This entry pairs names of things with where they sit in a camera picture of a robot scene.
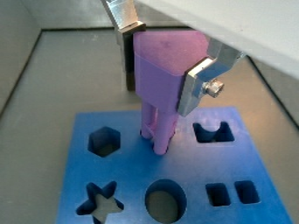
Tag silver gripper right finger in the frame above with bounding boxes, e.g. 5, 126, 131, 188
178, 38, 246, 116

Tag purple three prong peg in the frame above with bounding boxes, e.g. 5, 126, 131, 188
134, 30, 208, 155

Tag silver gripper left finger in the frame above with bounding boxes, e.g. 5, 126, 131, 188
100, 0, 146, 91

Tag blue foam shape board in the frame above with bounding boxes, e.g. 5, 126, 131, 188
56, 107, 292, 224

